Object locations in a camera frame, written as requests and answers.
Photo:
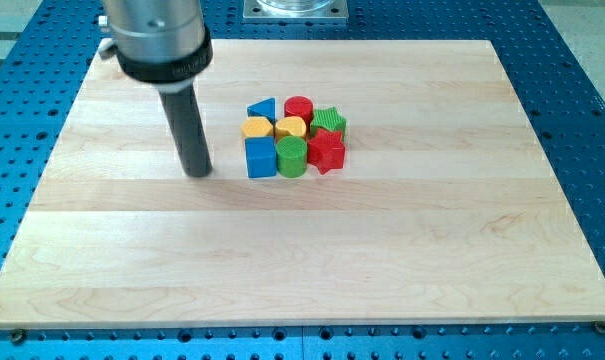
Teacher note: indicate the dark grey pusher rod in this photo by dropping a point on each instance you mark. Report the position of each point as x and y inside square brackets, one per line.
[185, 123]

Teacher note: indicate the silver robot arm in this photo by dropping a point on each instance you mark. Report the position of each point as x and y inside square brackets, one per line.
[165, 43]

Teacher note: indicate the blue cube block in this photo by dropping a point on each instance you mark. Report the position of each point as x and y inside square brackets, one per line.
[260, 156]

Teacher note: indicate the yellow hexagon block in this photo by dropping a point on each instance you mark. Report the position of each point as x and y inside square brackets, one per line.
[256, 126]

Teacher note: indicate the blue triangle block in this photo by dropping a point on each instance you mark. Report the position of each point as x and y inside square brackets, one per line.
[264, 108]

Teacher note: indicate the red cylinder block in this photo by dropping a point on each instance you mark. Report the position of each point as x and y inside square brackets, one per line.
[299, 106]

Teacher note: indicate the yellow heart block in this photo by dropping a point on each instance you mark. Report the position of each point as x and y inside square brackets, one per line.
[290, 126]

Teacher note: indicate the green cylinder block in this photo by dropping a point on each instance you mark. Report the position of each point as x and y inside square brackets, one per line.
[291, 154]

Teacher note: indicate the green star block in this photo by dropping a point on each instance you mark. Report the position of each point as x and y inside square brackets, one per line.
[328, 119]

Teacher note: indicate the red star block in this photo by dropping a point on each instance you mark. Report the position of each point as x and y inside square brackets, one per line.
[326, 150]

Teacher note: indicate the blue perforated table plate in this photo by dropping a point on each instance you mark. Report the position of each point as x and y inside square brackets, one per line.
[42, 75]

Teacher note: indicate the light wooden board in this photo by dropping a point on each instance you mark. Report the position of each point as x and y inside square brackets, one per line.
[446, 210]

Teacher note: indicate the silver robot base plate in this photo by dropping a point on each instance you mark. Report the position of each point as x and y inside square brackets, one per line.
[295, 11]

